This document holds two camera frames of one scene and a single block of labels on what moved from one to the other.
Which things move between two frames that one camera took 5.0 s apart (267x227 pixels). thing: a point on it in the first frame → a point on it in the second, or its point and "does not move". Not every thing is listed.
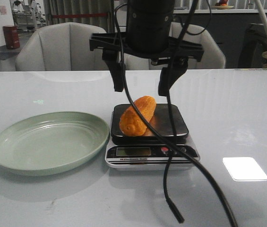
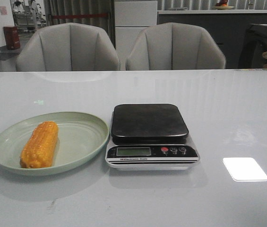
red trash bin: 11,36 does not move
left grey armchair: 61,47 does not move
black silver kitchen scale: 148,152 does not move
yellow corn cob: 131,123 → 38,150
